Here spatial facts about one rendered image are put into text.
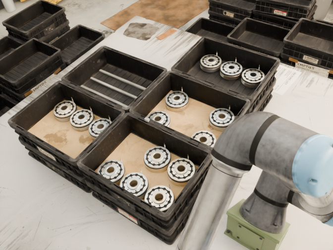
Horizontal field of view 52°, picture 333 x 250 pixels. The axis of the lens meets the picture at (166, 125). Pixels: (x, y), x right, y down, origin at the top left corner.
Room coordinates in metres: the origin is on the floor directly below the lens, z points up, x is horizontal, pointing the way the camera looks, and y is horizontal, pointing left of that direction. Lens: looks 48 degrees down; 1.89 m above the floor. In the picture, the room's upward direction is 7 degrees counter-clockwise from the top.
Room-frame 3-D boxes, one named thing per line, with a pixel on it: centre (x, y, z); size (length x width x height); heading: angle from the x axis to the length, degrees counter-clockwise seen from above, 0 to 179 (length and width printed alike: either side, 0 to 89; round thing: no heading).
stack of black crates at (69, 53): (2.22, 0.61, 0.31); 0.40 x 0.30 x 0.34; 139
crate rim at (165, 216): (0.73, 0.09, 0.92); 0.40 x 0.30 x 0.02; 50
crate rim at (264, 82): (1.19, -0.29, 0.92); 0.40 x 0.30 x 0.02; 50
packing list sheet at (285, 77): (1.36, -0.55, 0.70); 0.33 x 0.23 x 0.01; 49
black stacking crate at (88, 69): (1.22, 0.21, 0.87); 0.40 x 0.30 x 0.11; 50
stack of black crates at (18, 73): (1.92, 0.88, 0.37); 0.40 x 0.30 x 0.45; 138
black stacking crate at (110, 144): (0.73, 0.09, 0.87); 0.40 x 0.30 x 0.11; 50
